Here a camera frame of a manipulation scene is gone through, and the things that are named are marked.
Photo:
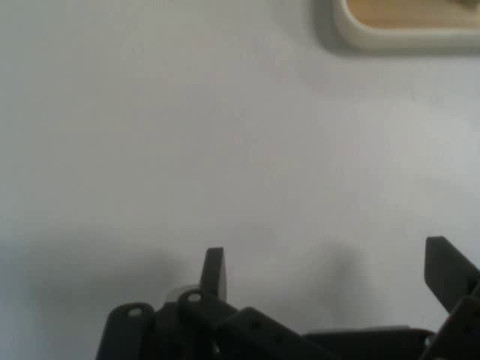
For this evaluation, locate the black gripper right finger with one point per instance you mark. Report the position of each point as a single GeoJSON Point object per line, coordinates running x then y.
{"type": "Point", "coordinates": [450, 277]}

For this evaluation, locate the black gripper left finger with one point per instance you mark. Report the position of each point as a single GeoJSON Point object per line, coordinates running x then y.
{"type": "Point", "coordinates": [210, 330]}

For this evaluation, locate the cream tray with wooden base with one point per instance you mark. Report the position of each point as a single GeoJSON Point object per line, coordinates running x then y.
{"type": "Point", "coordinates": [390, 39]}

